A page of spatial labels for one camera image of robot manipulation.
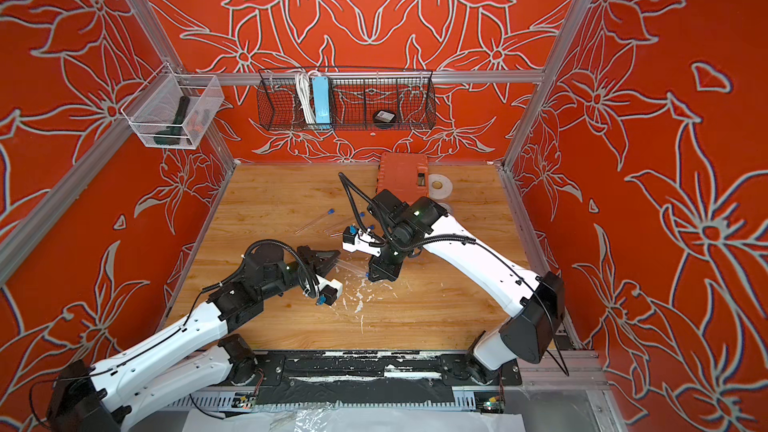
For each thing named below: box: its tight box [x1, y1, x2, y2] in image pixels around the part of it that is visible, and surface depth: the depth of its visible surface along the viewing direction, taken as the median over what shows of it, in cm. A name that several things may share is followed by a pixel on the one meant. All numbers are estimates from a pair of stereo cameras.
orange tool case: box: [377, 152, 428, 206], surface depth 113 cm
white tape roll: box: [428, 173, 452, 200], surface depth 113 cm
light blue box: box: [312, 76, 331, 129], surface depth 91 cm
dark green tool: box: [154, 96, 190, 146], surface depth 83 cm
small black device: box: [374, 110, 396, 127], surface depth 97 cm
